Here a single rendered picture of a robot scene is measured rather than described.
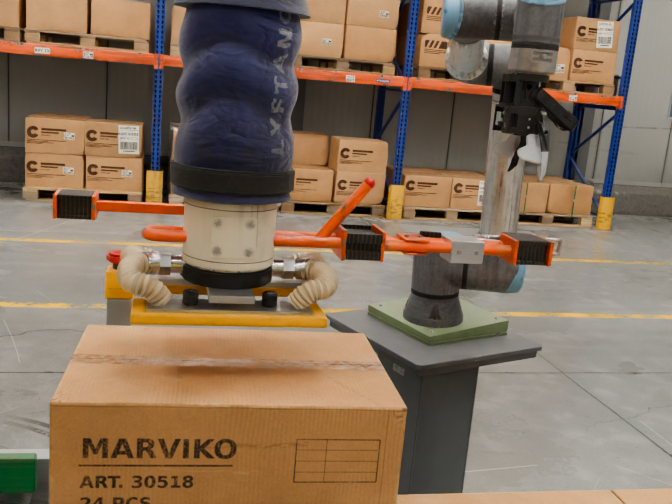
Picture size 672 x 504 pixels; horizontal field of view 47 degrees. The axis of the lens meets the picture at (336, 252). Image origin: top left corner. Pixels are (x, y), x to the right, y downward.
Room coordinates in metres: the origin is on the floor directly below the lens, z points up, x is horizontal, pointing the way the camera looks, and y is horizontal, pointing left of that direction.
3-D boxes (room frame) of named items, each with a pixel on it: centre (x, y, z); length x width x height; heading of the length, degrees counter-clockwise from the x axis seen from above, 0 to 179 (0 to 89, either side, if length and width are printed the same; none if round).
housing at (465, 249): (1.52, -0.25, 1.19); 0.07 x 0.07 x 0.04; 13
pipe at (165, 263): (1.42, 0.20, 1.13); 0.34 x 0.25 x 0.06; 103
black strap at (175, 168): (1.42, 0.20, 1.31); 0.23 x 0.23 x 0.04
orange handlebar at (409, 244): (1.58, 0.04, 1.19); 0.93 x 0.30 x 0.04; 103
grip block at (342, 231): (1.47, -0.04, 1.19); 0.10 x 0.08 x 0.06; 13
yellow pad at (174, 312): (1.32, 0.18, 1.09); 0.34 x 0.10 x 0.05; 103
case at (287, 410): (1.41, 0.18, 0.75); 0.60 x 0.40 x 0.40; 100
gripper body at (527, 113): (1.55, -0.34, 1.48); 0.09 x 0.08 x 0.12; 102
